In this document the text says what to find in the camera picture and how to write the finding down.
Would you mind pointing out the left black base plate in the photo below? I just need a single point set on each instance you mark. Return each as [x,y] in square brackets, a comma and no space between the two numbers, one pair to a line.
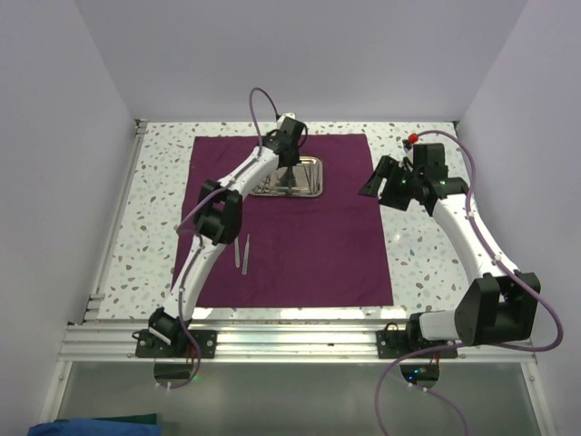
[199,343]

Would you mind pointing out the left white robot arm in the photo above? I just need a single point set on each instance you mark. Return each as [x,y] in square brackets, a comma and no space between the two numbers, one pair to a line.
[216,222]

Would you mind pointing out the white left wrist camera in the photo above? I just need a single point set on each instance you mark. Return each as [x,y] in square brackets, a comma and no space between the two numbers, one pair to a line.
[286,115]

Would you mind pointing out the steel instrument tray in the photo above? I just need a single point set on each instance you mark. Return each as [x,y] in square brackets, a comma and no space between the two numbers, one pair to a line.
[287,185]

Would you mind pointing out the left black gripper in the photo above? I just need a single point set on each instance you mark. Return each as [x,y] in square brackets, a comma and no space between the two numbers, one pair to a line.
[296,160]

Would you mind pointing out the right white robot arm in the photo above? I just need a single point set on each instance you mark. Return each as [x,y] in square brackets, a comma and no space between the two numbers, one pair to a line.
[500,303]

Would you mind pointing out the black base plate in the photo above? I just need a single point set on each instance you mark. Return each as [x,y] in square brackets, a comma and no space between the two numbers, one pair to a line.
[396,340]
[199,343]

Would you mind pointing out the steel scissors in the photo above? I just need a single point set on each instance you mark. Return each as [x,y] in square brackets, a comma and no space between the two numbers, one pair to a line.
[266,185]

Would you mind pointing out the green cloth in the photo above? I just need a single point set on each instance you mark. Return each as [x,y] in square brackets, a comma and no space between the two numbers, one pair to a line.
[146,419]

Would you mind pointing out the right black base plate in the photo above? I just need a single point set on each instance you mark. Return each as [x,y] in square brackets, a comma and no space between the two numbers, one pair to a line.
[396,340]

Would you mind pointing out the blue cloth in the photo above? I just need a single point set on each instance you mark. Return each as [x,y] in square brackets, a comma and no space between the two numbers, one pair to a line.
[94,428]

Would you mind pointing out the steel scalpel handle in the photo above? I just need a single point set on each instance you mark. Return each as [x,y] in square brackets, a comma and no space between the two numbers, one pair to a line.
[237,253]
[246,255]

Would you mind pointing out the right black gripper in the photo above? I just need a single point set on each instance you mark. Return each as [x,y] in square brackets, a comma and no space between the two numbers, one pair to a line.
[388,168]

